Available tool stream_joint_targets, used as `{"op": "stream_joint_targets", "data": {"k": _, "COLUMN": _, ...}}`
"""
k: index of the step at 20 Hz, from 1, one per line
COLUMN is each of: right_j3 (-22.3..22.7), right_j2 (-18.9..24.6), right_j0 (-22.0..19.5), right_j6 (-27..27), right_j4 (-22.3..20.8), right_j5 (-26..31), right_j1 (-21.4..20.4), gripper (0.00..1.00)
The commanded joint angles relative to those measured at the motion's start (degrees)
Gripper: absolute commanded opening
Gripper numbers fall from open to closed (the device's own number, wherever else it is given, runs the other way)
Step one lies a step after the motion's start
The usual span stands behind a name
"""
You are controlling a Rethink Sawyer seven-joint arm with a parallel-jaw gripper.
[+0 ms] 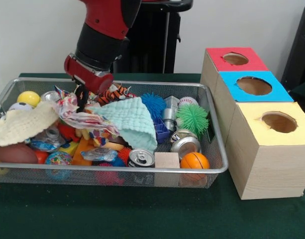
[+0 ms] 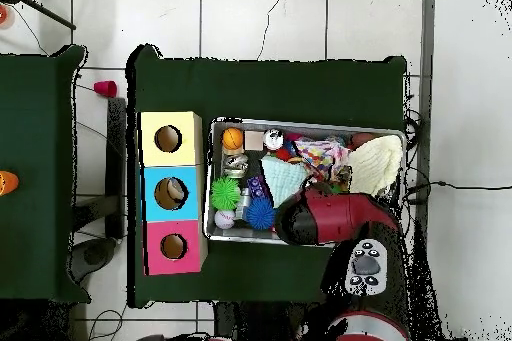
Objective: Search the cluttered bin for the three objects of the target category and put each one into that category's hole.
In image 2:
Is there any mint waffle cloth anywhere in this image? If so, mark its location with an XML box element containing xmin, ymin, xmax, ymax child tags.
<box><xmin>260</xmin><ymin>154</ymin><xmax>310</xmax><ymax>209</ymax></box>

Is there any polka-dot cloth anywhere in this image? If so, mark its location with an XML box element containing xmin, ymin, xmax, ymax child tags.
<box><xmin>293</xmin><ymin>136</ymin><xmax>352</xmax><ymax>182</ymax></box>

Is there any cream waffle cloth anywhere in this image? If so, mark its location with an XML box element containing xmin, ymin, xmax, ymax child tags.
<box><xmin>347</xmin><ymin>134</ymin><xmax>404</xmax><ymax>198</ymax></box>

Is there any silver mesh bin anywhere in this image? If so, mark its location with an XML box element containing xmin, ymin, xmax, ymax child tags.
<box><xmin>202</xmin><ymin>116</ymin><xmax>407</xmax><ymax>248</ymax></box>

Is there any wooden box with three holes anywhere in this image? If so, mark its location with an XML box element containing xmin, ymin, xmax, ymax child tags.
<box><xmin>136</xmin><ymin>110</ymin><xmax>209</xmax><ymax>277</ymax></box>

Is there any crushed silver can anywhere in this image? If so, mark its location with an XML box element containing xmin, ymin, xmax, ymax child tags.
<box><xmin>222</xmin><ymin>153</ymin><xmax>250</xmax><ymax>179</ymax></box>

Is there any wooden block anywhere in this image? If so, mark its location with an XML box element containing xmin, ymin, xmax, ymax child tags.
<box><xmin>243</xmin><ymin>130</ymin><xmax>265</xmax><ymax>151</ymax></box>

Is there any orange toy basketball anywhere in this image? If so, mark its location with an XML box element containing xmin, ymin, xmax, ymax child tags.
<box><xmin>221</xmin><ymin>127</ymin><xmax>245</xmax><ymax>151</ymax></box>

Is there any large green spiky ball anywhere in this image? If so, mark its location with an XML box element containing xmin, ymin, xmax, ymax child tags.
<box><xmin>210</xmin><ymin>175</ymin><xmax>242</xmax><ymax>211</ymax></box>

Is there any blue spiky ball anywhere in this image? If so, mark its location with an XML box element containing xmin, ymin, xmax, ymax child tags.
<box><xmin>244</xmin><ymin>196</ymin><xmax>277</xmax><ymax>231</ymax></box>

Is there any white toy baseball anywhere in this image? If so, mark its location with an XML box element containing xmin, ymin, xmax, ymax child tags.
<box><xmin>213</xmin><ymin>209</ymin><xmax>236</xmax><ymax>231</ymax></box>

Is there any dark green table cloth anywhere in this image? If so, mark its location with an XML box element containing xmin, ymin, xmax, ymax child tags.
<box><xmin>126</xmin><ymin>44</ymin><xmax>408</xmax><ymax>312</ymax></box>
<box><xmin>0</xmin><ymin>44</ymin><xmax>91</xmax><ymax>303</ymax></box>

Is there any red plastic cup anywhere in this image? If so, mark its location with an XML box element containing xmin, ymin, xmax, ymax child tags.
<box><xmin>93</xmin><ymin>79</ymin><xmax>119</xmax><ymax>99</ymax></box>

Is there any orange object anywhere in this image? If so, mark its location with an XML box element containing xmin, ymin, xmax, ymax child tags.
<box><xmin>0</xmin><ymin>170</ymin><xmax>20</xmax><ymax>197</ymax></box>

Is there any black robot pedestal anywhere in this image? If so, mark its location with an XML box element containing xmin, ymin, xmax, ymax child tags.
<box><xmin>213</xmin><ymin>301</ymin><xmax>321</xmax><ymax>341</ymax></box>

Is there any black floor cable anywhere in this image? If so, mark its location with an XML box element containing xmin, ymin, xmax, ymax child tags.
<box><xmin>401</xmin><ymin>179</ymin><xmax>512</xmax><ymax>207</ymax></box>

